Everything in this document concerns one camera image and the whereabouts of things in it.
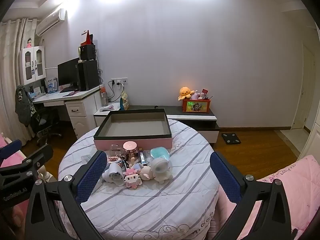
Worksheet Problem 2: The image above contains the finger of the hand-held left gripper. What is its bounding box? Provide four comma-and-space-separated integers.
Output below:
15, 144, 54, 178
0, 139, 23, 168

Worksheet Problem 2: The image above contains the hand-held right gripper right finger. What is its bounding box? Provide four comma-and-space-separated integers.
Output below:
209, 151, 293, 240

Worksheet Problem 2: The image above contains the rose gold round jar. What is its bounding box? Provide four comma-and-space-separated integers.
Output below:
122, 141, 139, 162

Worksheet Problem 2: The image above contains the black bathroom scale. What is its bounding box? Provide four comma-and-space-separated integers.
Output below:
221, 132, 242, 145

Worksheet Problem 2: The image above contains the pink pig toy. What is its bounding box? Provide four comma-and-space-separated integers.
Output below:
138, 166, 154, 181

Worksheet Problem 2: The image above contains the large black pink box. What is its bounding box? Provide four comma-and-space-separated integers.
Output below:
93, 109, 173, 153

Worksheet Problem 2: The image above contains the white air conditioner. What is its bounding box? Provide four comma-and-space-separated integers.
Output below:
35, 8, 67, 36

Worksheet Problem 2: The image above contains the yellow blue snack bag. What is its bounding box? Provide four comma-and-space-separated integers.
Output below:
120, 91, 130, 110

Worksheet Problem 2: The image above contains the black computer tower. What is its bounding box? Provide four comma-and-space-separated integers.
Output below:
78, 59, 100, 92

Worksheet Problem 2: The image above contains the dark grey jacket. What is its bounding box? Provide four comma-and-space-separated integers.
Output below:
15, 85, 38, 127

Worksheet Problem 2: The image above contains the black office chair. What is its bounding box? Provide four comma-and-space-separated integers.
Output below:
30, 105, 63, 145

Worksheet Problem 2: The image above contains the black computer monitor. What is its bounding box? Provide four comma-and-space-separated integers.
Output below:
57, 57, 81, 92

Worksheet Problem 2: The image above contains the silver bottle with red lid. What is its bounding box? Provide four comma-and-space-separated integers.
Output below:
101, 86, 109, 107

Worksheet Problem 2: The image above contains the beige curtain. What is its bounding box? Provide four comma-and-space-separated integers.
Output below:
0, 17, 38, 143

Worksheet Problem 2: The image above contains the white desk with drawers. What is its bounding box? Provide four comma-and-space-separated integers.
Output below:
31, 85, 103, 140

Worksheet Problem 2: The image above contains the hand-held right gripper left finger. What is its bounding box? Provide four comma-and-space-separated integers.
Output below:
25, 150, 108, 240

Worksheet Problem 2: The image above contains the white plastic device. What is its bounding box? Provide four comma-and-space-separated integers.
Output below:
102, 162, 125, 186

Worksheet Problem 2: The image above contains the clear plastic box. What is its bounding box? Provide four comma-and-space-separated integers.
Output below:
109, 144, 123, 157

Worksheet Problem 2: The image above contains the orange octopus plush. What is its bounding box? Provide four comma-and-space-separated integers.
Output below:
178, 87, 193, 102

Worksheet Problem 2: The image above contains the teal round case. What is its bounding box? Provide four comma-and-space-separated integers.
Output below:
149, 147, 171, 162

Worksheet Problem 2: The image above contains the white door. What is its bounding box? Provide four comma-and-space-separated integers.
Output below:
292, 44, 315, 130

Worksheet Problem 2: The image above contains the black speaker box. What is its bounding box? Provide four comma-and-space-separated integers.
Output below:
80, 44, 97, 61

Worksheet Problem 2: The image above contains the orange storage box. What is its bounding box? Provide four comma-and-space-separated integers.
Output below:
182, 97, 211, 113

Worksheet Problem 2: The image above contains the white glass-door cabinet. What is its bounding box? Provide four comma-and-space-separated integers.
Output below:
19, 45, 46, 85

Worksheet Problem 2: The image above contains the pink blanket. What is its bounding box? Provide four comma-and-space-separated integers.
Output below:
255, 155, 320, 240

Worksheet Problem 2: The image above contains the white elephant toy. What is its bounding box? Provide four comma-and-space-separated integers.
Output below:
149, 157, 173, 185

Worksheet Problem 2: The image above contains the blue white carton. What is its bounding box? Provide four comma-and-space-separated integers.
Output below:
47, 76, 57, 92

